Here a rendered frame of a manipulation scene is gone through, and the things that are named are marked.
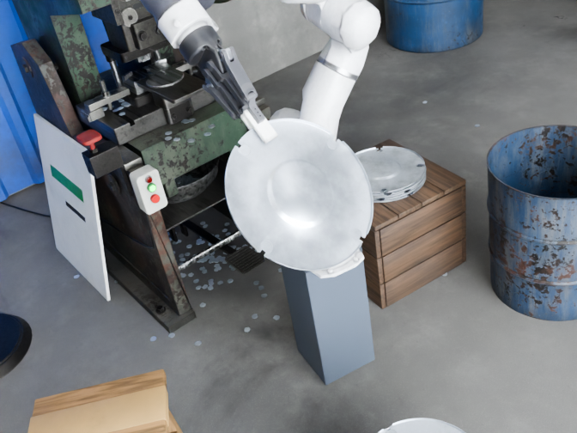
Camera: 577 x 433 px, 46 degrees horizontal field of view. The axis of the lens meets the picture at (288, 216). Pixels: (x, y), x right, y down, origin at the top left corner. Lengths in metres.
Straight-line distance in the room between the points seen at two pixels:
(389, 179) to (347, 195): 1.00
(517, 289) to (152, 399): 1.17
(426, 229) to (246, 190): 1.18
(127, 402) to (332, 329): 0.61
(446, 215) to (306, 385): 0.72
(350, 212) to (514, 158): 1.17
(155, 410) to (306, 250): 0.72
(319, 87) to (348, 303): 0.65
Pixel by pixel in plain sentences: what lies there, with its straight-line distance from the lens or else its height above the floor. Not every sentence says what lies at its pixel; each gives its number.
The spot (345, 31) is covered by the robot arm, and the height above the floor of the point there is 1.07.
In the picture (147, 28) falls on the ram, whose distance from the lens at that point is 2.22.
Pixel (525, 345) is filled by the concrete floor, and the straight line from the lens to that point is 2.23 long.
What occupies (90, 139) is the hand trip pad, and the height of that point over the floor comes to 0.76.
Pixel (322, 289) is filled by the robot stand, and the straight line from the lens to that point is 1.88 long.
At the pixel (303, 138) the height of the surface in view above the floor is 1.00.
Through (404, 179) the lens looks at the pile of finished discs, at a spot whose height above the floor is 0.39.
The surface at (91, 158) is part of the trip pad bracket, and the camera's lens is 2.07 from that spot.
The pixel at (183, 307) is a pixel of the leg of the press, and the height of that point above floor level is 0.06.
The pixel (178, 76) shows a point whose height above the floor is 0.78.
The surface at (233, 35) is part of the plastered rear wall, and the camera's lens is 3.95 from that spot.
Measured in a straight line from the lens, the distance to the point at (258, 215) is 1.17.
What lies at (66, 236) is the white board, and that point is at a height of 0.12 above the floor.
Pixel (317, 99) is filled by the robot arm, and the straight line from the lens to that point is 1.65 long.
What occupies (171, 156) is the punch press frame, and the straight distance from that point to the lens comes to 2.22.
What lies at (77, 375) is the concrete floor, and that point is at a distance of 2.43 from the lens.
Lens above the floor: 1.60
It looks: 35 degrees down
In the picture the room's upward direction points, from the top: 11 degrees counter-clockwise
